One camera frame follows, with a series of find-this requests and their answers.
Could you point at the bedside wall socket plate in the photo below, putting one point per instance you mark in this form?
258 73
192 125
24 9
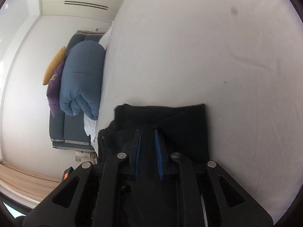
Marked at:
81 156

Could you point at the blue rolled duvet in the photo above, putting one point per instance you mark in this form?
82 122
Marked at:
80 80

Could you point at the black pants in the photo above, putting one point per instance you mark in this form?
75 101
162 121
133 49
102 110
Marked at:
165 115

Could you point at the grey padded headboard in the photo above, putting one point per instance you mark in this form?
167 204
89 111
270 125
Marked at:
71 130

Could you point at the white pillow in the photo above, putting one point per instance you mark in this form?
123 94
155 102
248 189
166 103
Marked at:
107 36

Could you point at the purple pillow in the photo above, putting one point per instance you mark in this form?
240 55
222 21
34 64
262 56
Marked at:
55 92

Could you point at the black orange device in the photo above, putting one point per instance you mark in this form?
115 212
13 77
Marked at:
67 173

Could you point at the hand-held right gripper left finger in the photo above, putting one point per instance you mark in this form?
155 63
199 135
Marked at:
138 156

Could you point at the white crumpled cloth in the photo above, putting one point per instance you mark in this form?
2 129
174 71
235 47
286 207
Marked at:
90 127

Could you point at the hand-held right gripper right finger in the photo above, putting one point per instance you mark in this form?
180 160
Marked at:
159 157

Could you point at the yellow pillow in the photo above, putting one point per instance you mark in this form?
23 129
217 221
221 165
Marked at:
55 63

